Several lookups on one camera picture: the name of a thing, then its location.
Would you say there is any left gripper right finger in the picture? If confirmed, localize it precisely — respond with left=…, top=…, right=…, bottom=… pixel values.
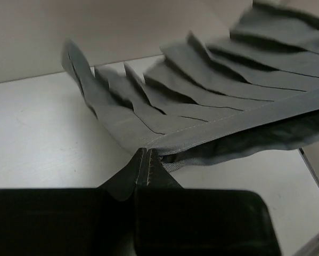
left=134, top=149, right=281, bottom=255

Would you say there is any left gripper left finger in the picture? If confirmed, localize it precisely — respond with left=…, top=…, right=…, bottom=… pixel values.
left=0, top=149, right=146, bottom=255

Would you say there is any grey pleated skirt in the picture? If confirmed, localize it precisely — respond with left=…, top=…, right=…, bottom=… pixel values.
left=62, top=2, right=319, bottom=171

